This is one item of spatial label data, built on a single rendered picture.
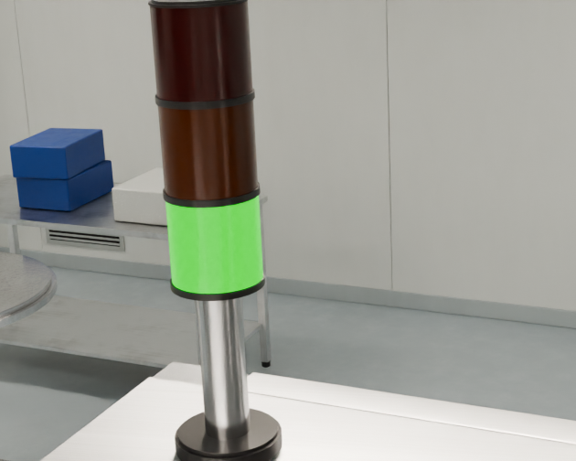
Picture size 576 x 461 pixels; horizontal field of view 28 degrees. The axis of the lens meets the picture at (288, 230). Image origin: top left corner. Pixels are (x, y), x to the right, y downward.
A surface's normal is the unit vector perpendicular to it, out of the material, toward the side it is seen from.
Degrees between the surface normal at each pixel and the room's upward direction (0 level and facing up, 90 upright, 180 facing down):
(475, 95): 90
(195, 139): 90
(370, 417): 0
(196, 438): 0
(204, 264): 90
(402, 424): 0
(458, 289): 90
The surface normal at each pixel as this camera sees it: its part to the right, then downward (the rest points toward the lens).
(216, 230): 0.12, 0.29
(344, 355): -0.04, -0.95
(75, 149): 0.95, 0.05
